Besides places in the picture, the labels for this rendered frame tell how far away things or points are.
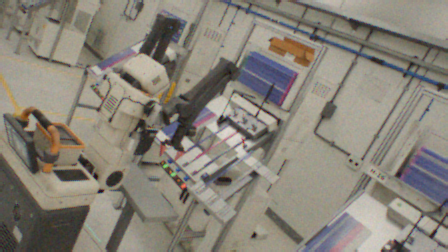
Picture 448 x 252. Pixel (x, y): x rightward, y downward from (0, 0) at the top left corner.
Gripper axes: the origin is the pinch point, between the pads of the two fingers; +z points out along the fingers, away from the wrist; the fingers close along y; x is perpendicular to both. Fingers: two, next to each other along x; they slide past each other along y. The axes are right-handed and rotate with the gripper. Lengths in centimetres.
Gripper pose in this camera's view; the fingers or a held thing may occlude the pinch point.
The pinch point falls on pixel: (168, 157)
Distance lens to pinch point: 201.7
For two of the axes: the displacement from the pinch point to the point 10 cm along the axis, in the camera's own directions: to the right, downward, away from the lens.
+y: -7.9, -2.7, -5.5
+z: -4.5, 8.7, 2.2
